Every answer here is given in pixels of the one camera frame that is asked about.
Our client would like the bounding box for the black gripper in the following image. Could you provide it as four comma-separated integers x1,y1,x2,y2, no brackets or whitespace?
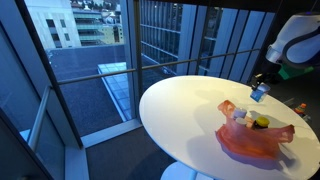
250,61,284,92

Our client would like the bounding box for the blue object with white cap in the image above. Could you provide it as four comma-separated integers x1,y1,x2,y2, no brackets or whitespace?
249,83,271,103

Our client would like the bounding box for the orange plastic bag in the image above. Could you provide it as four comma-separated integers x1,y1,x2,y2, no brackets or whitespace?
215,99,296,160

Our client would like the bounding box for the dark jar with yellow lid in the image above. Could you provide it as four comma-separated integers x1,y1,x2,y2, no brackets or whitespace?
251,115,270,131

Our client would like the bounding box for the small white capped container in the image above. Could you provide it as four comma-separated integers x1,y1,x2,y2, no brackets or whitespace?
235,117,248,127

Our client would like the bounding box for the small orange bottle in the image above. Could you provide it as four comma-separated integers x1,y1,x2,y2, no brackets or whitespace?
294,102,308,117

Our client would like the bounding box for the horizontal metal handrail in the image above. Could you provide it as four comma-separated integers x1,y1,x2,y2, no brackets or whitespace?
57,47,262,85

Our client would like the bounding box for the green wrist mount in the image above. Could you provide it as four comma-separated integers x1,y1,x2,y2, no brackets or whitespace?
278,63,315,81

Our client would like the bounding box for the white table pedestal base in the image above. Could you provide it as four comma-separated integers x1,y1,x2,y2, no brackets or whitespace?
159,161,214,180

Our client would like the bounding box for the slanted metal handrail post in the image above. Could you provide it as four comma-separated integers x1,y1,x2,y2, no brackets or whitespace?
27,85,52,151

